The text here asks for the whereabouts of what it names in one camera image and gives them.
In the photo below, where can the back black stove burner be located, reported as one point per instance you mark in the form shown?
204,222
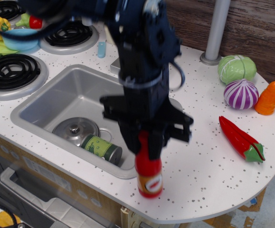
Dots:
11,10

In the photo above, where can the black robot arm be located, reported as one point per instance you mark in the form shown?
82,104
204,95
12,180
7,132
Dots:
146,45

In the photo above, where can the red toy chili pepper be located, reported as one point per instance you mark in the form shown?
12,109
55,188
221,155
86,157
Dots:
244,144

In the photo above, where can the silver toy faucet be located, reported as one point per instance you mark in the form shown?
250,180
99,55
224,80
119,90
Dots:
115,67

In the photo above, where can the purple toy onion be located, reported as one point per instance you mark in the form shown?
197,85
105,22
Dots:
241,94

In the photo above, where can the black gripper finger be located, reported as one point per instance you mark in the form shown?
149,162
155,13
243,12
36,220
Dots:
157,139
130,133

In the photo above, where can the black stove burner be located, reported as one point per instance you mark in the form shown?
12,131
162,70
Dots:
73,38
11,10
21,75

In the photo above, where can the green toy can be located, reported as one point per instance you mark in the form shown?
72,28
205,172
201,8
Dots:
102,148

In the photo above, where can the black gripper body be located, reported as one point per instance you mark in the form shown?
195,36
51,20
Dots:
150,108

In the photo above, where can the grey support pole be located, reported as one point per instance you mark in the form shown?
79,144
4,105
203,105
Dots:
211,56

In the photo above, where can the grey toy sink basin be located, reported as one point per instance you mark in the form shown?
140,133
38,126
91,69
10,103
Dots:
76,92

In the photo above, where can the front black stove burner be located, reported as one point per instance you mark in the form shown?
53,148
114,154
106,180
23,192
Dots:
21,75

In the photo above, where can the green toy cabbage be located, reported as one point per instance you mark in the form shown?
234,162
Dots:
236,67

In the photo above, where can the yellow toy object below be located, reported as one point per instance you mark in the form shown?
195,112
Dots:
5,220

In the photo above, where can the toy oven door handle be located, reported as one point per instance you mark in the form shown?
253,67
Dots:
34,200

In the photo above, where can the cream toy detergent jug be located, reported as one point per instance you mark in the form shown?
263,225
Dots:
109,38

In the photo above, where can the red sauce bottle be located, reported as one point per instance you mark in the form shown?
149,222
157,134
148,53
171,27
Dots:
149,175

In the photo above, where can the middle black stove burner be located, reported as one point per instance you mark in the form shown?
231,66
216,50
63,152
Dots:
73,38

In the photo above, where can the light blue toy bowl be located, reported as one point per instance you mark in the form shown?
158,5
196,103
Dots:
20,45

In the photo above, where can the orange toy carrot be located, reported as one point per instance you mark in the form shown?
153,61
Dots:
266,102

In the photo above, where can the silver pot lid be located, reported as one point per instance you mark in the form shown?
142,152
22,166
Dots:
76,129

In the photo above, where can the red toy radish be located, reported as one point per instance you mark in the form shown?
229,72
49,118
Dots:
30,22

